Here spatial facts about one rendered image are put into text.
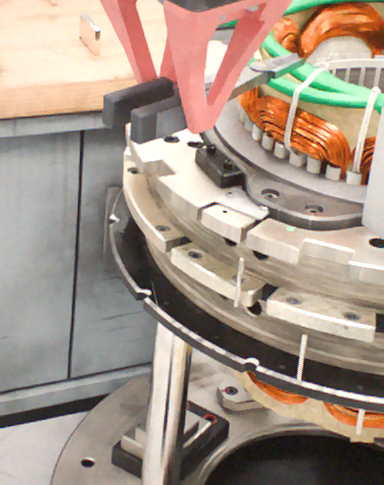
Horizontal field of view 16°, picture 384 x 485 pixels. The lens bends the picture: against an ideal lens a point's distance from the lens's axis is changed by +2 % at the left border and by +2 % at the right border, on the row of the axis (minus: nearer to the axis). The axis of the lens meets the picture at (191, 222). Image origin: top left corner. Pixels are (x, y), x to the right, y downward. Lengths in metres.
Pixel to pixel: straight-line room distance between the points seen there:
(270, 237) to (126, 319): 0.37
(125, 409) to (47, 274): 0.12
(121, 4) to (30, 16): 0.38
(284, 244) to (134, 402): 0.39
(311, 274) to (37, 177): 0.30
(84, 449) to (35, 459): 0.04
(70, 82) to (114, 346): 0.24
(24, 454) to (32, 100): 0.28
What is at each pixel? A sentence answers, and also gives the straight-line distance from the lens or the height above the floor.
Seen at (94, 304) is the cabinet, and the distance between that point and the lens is 1.04.
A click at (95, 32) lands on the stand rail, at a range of 0.97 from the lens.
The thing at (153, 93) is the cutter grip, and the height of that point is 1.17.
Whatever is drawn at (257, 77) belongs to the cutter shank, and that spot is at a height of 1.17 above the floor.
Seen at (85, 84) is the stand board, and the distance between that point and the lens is 0.94.
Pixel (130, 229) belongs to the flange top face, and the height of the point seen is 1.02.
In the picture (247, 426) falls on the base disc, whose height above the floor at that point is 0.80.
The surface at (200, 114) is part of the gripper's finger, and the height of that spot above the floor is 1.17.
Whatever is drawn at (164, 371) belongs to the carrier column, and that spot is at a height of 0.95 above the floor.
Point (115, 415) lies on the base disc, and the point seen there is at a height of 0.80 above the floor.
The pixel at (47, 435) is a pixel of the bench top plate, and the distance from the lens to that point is 1.07.
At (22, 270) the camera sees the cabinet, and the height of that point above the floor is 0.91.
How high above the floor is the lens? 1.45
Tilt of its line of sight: 30 degrees down
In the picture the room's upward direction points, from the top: 6 degrees clockwise
